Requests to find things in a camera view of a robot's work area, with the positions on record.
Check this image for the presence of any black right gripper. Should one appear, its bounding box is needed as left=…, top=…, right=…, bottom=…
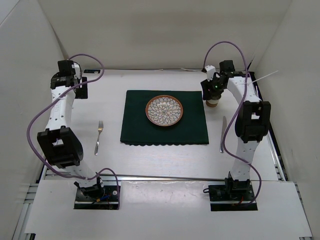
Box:
left=201, top=74, right=226, bottom=101

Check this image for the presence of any metal cup with cork base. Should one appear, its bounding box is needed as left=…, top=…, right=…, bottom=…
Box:
left=205, top=97, right=220, bottom=108

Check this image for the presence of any dark green cloth napkin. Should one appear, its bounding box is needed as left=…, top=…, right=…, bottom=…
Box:
left=120, top=90, right=209, bottom=146

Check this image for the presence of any floral patterned ceramic plate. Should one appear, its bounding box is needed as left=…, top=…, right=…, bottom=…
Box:
left=145, top=95, right=184, bottom=127

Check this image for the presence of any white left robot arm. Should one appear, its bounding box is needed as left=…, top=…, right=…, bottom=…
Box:
left=37, top=60, right=105, bottom=200

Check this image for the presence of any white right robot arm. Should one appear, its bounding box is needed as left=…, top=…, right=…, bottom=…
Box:
left=200, top=60, right=271, bottom=200

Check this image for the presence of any silver fork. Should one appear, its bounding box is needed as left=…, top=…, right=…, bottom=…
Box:
left=94, top=120, right=104, bottom=156

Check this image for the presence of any silver table knife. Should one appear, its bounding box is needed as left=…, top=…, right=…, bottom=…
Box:
left=219, top=115, right=227, bottom=154

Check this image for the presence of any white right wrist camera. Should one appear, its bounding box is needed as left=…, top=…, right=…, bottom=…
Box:
left=201, top=65, right=216, bottom=82

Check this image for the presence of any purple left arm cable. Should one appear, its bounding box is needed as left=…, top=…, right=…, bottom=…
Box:
left=26, top=53, right=121, bottom=210

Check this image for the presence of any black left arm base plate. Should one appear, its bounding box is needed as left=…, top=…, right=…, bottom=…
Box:
left=73, top=175, right=121, bottom=211

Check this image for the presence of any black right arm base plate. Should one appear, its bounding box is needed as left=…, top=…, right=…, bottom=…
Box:
left=203, top=184, right=258, bottom=212

